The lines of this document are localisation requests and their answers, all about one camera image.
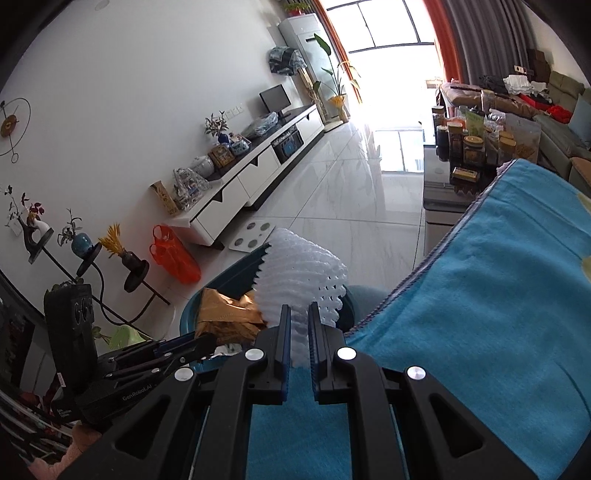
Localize black cloth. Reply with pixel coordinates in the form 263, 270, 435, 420
480, 74, 509, 96

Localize brown cardboard boxes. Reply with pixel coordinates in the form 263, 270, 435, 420
526, 48, 553, 82

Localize black metal plant stand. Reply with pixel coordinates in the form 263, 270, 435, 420
25, 226, 171, 325

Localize gold plant stand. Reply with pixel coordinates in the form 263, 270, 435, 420
299, 65, 325, 121

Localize plant in blue vase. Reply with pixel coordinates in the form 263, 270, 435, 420
204, 112, 230, 145

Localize grey curtain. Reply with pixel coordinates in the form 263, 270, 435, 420
443, 0, 542, 89

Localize tall green leafy plant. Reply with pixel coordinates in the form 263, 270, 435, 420
312, 32, 362, 101

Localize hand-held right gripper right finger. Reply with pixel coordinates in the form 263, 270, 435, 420
308, 302, 539, 480

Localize blue black plastic bag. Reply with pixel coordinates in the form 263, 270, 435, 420
268, 45, 304, 76

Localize teal round vase with plant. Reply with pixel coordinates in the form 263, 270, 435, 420
58, 209, 96, 256

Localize yellow wheat bouquet vase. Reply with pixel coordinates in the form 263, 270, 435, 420
328, 95, 351, 123

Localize orange plastic bag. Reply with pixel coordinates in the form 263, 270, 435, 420
148, 224, 202, 284

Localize gold rectangular tin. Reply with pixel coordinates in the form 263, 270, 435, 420
450, 167, 480, 186

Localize person's left forearm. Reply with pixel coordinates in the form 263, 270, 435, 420
28, 421, 105, 480

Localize round wire wall clock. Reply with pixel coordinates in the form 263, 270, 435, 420
0, 99, 32, 164

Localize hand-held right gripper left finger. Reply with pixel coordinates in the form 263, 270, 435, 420
60, 304, 293, 480

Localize blue fleece blanket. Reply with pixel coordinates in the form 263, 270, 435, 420
245, 159, 591, 480

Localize white standing air conditioner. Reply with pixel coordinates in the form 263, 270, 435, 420
278, 13, 345, 121

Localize teal plastic bin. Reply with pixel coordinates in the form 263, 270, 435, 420
178, 244, 357, 376

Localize tan patterned carton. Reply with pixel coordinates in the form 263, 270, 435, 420
150, 181, 181, 217

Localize gold foil wrapper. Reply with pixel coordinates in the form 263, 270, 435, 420
195, 288, 269, 348

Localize cluster of food jars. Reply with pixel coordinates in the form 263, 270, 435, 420
431, 104, 542, 195

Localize red cloth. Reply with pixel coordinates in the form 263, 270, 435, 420
519, 92, 576, 123

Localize pale green plastic object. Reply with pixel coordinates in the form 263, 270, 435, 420
107, 324, 149, 350

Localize large window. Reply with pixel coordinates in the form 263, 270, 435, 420
322, 0, 445, 116

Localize white foam fruit net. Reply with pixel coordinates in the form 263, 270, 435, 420
254, 227, 349, 370

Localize dark metal rack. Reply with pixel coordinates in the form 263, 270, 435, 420
0, 300, 62, 462

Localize grey blue fabric chair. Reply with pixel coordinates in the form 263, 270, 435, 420
344, 284, 391, 334

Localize white black media cabinet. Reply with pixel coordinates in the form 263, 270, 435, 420
168, 104, 325, 247

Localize dark vase with yellow wheat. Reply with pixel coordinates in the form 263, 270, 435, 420
98, 224, 142, 269

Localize white vase with red flowers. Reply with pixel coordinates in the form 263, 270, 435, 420
4, 185, 55, 246

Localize ornate framed picture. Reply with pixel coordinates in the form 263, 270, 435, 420
208, 144, 235, 168

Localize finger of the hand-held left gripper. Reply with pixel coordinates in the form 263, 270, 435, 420
97, 337, 198, 370
105, 333, 218, 386

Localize brown leather sofa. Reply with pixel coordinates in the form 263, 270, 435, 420
438, 80, 542, 121

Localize blue clear plastic bag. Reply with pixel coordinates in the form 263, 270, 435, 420
241, 113, 280, 138

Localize black computer monitor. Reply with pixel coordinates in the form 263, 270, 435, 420
259, 84, 293, 116

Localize glass top coffee table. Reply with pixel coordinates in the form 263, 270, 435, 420
422, 143, 482, 260

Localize green fabric sofa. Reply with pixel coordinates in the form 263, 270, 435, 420
531, 71, 591, 191

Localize white bathroom scale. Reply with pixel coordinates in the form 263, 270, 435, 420
229, 220, 276, 254

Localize white cloth pile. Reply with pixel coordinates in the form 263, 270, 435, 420
503, 74, 548, 96

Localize orange curtain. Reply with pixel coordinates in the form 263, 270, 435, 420
314, 0, 363, 108
422, 0, 465, 85

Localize clear plastic package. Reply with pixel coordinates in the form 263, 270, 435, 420
172, 167, 211, 204

